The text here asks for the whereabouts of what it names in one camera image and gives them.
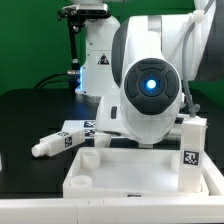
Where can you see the white desk tabletop tray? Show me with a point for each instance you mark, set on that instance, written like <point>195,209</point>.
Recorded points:
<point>117,172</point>

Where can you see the white marker sheet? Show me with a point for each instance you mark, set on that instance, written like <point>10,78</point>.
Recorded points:
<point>88,126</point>

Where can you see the white L-shaped fence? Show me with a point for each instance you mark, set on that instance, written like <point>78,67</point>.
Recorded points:
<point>124,210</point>

